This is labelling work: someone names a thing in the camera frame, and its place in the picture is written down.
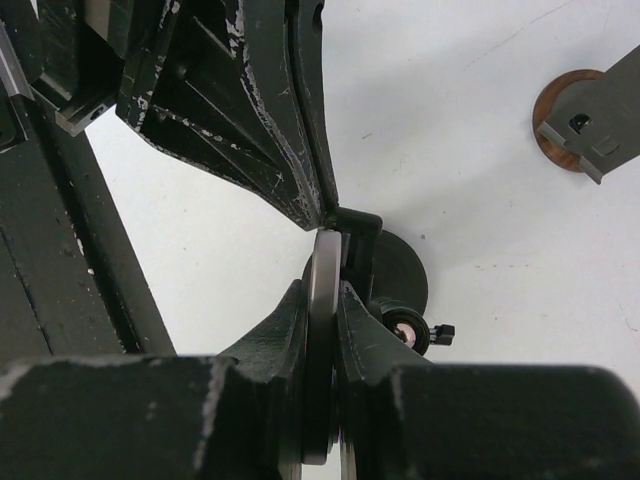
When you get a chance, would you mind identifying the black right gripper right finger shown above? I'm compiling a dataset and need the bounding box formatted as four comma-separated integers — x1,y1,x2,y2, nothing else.
336,281,429,479

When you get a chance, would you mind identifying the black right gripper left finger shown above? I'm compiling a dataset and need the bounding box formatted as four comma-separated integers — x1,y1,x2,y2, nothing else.
234,279,307,479

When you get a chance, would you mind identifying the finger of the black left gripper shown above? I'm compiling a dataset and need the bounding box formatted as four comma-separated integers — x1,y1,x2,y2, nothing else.
287,1,339,213
116,1,323,230

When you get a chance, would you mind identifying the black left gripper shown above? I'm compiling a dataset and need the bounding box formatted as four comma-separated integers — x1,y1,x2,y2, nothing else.
1,1,130,137

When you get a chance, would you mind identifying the silver phone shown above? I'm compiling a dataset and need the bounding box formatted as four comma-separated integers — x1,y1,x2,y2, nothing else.
302,230,342,465

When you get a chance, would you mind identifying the grey stand with wooden base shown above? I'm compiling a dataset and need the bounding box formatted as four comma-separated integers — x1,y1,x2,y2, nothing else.
532,48,639,184

